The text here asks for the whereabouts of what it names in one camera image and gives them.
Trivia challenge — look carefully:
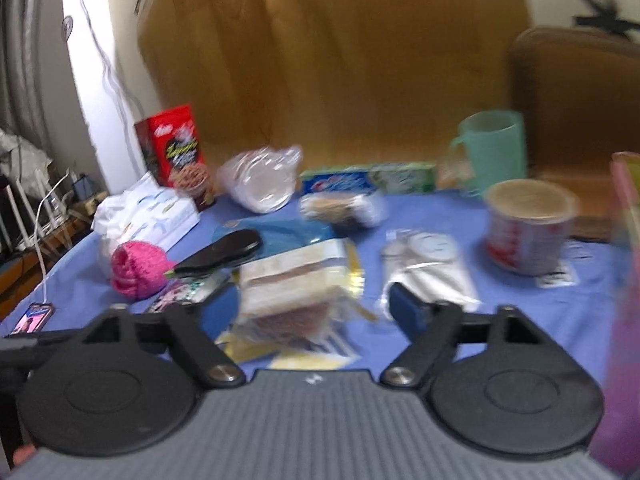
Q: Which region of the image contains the red white paper tub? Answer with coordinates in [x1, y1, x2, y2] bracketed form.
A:
[484, 179, 579, 276]

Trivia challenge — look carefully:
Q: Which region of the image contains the smartphone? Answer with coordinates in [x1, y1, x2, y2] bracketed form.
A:
[11, 304, 55, 335]

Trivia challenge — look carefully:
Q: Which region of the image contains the stack of clear plastic cups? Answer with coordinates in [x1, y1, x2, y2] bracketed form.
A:
[217, 145, 303, 214]

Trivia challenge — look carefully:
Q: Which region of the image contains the red cereal tin box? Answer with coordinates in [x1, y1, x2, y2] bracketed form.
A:
[134, 105, 216, 210]

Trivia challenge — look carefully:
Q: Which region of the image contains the pink knitted soft ball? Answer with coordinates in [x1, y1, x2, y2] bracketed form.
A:
[111, 240, 175, 300]

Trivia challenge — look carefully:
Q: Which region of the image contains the pink gold tin box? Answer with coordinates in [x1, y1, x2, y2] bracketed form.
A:
[590, 152, 639, 477]

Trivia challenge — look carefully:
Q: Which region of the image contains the brown chair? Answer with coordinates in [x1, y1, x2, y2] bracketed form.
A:
[508, 27, 639, 242]

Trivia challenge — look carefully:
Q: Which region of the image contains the bagged white rope accessory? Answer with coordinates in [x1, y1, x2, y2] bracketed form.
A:
[375, 230, 482, 320]

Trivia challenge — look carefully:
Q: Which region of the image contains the cotton swab container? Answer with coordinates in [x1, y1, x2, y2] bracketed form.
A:
[299, 192, 388, 229]

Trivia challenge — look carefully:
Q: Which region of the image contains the blue glasses case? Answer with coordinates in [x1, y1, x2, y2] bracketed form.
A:
[213, 218, 336, 254]

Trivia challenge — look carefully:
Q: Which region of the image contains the blue patterned tablecloth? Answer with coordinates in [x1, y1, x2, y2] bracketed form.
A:
[0, 188, 632, 391]

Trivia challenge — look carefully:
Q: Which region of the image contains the Crest toothpaste box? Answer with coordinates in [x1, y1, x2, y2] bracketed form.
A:
[300, 162, 437, 195]

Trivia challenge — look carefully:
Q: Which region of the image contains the green patterned tissue pack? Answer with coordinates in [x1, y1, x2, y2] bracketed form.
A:
[148, 272, 230, 313]

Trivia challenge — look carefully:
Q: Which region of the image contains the white tissue pack large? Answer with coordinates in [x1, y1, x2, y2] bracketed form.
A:
[91, 172, 200, 252]

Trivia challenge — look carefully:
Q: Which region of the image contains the black oval case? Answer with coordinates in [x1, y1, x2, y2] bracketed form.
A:
[170, 229, 262, 278]

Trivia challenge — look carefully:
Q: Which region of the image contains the green plastic mug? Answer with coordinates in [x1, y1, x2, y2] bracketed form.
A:
[449, 110, 527, 195]

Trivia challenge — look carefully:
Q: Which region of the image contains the black power adapter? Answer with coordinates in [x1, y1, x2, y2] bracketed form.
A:
[72, 174, 99, 202]

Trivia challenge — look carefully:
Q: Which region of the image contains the wooden board panel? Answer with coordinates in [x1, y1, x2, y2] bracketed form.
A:
[137, 0, 529, 169]

